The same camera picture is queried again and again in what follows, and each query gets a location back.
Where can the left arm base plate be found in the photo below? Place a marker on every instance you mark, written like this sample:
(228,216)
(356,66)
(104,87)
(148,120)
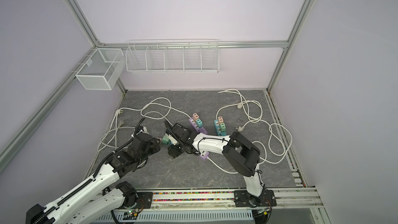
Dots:
(140,200)

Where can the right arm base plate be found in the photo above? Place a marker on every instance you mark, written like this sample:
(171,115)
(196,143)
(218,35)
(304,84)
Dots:
(243,199)

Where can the teal power strip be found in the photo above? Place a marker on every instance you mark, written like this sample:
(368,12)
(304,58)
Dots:
(217,128)

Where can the long white wire basket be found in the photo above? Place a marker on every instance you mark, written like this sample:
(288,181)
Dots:
(172,55)

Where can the white vented cable duct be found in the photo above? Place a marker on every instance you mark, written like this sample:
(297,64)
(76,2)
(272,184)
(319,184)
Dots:
(186,216)

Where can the purple power strip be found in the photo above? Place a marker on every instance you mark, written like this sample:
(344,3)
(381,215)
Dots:
(193,123)
(204,155)

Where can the aluminium frame rail front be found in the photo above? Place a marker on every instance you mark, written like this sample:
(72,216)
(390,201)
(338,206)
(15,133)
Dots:
(212,199)

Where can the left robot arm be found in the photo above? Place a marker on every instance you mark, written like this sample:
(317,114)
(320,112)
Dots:
(78,206)

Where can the green plug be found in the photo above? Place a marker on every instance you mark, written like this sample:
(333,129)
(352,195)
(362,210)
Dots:
(222,127)
(165,139)

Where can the pink plug purple strip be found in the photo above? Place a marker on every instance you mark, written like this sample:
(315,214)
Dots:
(195,116)

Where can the pink plug on teal strip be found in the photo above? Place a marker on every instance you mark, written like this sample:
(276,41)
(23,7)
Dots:
(220,120)

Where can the small white mesh basket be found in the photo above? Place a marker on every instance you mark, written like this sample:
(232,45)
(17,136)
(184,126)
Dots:
(102,69)

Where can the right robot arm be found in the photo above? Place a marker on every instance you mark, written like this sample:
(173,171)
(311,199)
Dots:
(243,155)

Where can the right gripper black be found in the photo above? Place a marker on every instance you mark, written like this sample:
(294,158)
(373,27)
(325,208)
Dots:
(172,151)

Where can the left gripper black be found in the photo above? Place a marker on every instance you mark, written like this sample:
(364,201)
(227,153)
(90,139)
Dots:
(156,145)

